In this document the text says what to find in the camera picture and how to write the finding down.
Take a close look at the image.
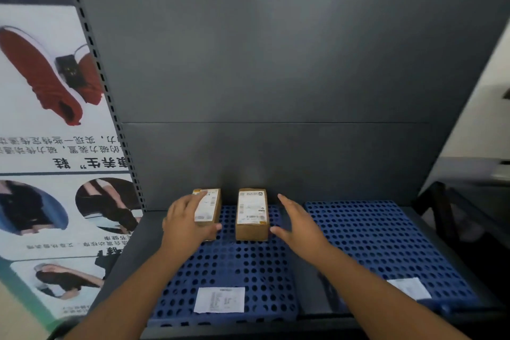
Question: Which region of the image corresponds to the person's right hand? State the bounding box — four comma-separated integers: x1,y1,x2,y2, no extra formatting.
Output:
270,193,333,262

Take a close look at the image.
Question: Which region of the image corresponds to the white poster with red shoe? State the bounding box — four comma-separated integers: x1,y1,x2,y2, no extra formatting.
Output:
0,4,145,321

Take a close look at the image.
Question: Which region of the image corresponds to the person's right forearm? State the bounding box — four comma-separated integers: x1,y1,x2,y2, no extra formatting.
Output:
307,249,473,340

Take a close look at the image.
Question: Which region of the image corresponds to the person's left forearm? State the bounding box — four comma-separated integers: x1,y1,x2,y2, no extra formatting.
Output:
64,247,201,340

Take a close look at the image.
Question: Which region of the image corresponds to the grey metal shelf unit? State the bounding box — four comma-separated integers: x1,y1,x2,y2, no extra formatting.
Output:
63,0,510,340

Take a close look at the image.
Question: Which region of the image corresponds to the person's left hand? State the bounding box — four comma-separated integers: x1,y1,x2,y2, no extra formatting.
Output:
161,191,223,257

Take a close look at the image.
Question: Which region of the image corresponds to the blue perforated plastic tray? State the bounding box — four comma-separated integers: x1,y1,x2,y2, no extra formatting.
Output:
304,200,483,314
147,204,300,328

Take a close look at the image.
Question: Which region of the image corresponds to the black metal frame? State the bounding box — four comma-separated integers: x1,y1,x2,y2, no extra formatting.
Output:
412,181,510,306

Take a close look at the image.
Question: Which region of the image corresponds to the small cardboard box white label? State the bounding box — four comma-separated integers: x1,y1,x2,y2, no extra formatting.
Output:
235,188,271,242
192,188,222,241

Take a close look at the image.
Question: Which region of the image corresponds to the white paper slip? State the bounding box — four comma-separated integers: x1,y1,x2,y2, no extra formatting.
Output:
194,287,246,314
387,277,432,301

